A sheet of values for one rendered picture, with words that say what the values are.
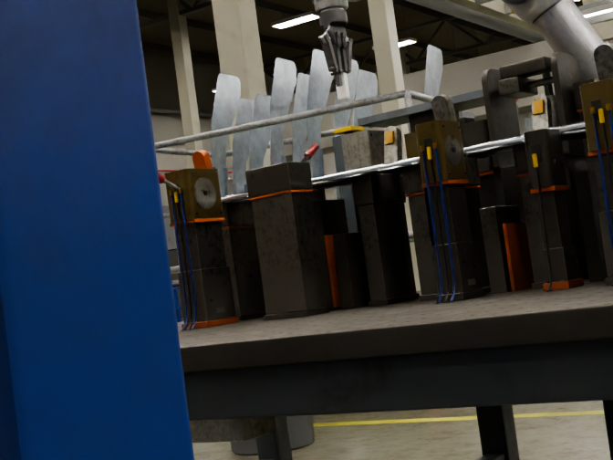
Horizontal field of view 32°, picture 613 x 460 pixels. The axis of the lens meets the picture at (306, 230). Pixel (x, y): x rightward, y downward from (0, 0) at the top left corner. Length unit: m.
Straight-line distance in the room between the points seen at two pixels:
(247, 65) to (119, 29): 9.75
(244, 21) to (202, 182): 7.77
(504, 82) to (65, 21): 2.15
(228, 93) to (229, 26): 2.89
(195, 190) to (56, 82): 2.14
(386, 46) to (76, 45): 8.72
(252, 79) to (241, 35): 0.43
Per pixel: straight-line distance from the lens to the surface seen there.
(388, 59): 8.96
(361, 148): 2.53
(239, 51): 10.07
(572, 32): 2.52
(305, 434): 5.07
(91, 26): 0.28
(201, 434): 2.03
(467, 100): 2.57
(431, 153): 2.04
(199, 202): 2.41
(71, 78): 0.27
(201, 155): 2.48
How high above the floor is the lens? 0.78
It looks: 3 degrees up
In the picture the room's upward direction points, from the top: 8 degrees counter-clockwise
